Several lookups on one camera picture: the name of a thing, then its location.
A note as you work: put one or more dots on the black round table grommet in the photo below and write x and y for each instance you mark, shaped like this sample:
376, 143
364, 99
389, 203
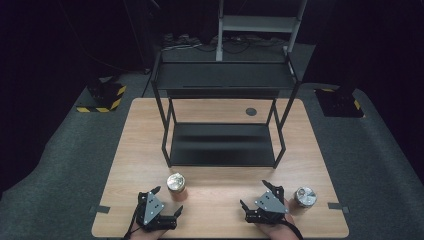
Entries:
251, 111

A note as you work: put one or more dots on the person's right hand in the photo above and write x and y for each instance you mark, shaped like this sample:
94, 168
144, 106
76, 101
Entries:
280, 231

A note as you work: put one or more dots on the black yellow striped stand base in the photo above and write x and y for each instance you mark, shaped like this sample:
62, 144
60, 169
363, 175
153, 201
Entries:
106, 95
338, 103

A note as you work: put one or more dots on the glass jar with orange contents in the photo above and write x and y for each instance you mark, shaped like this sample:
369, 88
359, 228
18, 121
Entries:
176, 186

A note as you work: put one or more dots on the glass jar with silver lid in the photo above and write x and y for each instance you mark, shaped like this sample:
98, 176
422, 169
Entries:
305, 196

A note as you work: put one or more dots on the grey metal stand frame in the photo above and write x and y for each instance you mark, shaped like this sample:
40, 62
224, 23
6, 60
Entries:
258, 24

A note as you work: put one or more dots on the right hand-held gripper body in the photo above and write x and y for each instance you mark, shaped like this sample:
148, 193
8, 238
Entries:
270, 205

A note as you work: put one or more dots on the person's left hand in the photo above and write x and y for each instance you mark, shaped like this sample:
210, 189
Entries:
145, 235

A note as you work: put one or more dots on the black metal two-tier shelf rack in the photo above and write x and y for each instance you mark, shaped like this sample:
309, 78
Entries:
221, 143

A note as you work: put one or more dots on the grey tape strip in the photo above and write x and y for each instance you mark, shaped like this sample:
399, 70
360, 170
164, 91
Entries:
337, 206
100, 209

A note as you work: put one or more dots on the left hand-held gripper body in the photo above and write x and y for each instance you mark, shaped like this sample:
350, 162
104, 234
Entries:
151, 206

